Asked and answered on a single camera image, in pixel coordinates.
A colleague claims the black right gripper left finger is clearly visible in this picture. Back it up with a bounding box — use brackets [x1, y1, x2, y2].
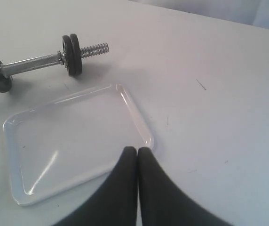
[55, 146, 138, 226]

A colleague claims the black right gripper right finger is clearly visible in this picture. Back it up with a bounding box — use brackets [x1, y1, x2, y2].
[138, 147, 231, 226]

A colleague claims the chrome threaded dumbbell bar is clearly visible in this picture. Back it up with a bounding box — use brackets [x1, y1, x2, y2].
[0, 43, 110, 78]

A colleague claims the white rectangular plastic tray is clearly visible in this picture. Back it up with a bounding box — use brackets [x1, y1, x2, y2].
[3, 83, 154, 206]

